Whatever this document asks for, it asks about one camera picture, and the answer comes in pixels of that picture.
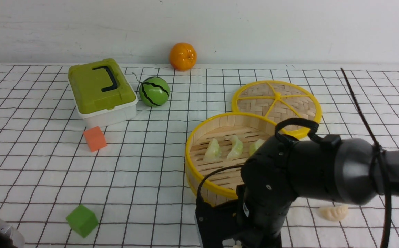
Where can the green foam cube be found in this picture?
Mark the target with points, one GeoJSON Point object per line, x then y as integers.
{"type": "Point", "coordinates": [82, 220]}

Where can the green lidded white box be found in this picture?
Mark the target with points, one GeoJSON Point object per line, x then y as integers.
{"type": "Point", "coordinates": [101, 93]}

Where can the white pleated dumpling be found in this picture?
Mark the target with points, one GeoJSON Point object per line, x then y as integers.
{"type": "Point", "coordinates": [334, 213]}

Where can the light green dumpling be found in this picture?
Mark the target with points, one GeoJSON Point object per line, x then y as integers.
{"type": "Point", "coordinates": [255, 146]}

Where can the orange foam cube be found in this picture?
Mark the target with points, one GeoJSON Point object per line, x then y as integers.
{"type": "Point", "coordinates": [95, 139]}

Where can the yellow rimmed bamboo steamer tray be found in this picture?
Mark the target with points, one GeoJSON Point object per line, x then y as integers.
{"type": "Point", "coordinates": [220, 187]}

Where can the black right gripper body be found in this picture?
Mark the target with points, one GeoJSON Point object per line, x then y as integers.
{"type": "Point", "coordinates": [257, 216]}

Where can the pale green dumpling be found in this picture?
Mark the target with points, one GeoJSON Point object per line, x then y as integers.
{"type": "Point", "coordinates": [213, 151]}

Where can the orange toy fruit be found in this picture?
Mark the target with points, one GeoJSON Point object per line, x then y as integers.
{"type": "Point", "coordinates": [183, 56]}

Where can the green tinted dumpling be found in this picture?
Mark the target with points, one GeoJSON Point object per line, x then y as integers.
{"type": "Point", "coordinates": [236, 149]}

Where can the white black grid tablecloth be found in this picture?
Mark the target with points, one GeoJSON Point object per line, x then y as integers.
{"type": "Point", "coordinates": [136, 185]}

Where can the green striped watermelon ball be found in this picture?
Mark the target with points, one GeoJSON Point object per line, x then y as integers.
{"type": "Point", "coordinates": [154, 91]}

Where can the yellow woven bamboo steamer lid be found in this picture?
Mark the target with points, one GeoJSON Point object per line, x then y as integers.
{"type": "Point", "coordinates": [276, 101]}

